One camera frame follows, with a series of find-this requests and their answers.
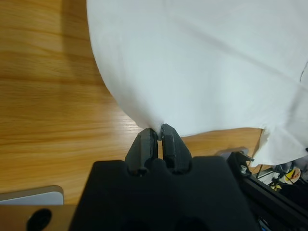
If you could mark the grey base plate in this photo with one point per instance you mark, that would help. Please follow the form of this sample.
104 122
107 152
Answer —
31 196

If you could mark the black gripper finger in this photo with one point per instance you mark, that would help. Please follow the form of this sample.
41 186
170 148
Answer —
142 151
174 151

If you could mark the white T-shirt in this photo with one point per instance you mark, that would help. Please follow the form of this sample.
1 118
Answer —
192 60

